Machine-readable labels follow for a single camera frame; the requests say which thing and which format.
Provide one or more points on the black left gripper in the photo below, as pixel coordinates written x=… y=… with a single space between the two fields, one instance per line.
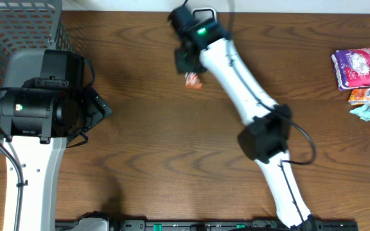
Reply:
x=98 y=104

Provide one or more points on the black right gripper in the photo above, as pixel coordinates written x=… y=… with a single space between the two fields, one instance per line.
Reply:
x=182 y=63

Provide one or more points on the red chocolate bar wrapper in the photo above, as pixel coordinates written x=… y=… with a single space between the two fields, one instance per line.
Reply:
x=193 y=81

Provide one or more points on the pink purple tissue pack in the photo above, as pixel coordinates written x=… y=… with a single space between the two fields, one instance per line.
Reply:
x=352 y=68

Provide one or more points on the orange snack packet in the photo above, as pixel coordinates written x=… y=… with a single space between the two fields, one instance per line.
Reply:
x=360 y=97

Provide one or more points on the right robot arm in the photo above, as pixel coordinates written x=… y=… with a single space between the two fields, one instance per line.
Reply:
x=267 y=123

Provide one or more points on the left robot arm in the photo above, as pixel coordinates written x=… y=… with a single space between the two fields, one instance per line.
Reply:
x=38 y=119

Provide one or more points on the white barcode scanner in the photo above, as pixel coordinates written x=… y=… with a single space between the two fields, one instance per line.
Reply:
x=202 y=14

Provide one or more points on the grey plastic mesh basket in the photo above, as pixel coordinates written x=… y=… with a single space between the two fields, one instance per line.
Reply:
x=27 y=29

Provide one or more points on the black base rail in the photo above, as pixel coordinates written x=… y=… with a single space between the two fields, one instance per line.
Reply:
x=100 y=221

